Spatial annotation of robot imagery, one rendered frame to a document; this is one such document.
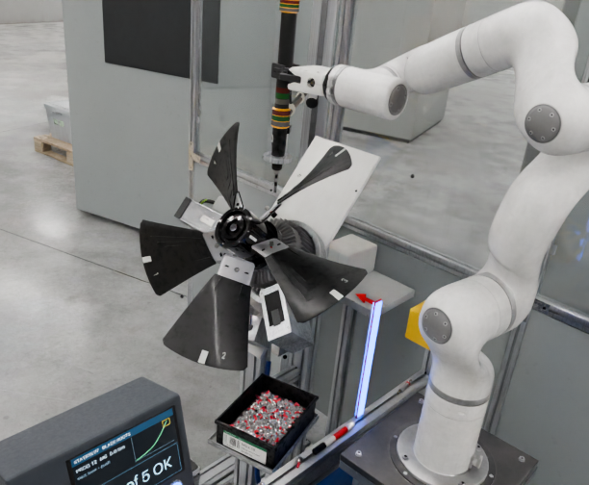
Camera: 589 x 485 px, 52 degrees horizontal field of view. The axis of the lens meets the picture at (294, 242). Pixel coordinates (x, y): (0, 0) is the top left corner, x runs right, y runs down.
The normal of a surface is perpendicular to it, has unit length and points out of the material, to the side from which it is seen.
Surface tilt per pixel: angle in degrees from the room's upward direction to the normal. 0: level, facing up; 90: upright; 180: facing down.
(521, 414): 90
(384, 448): 0
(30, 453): 15
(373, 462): 0
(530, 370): 90
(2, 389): 0
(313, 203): 50
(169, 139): 90
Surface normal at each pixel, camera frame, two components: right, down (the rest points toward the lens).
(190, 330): 0.00, -0.24
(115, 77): -0.46, 0.34
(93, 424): -0.10, -0.96
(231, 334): 0.20, -0.31
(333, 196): -0.48, -0.39
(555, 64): -0.55, -0.62
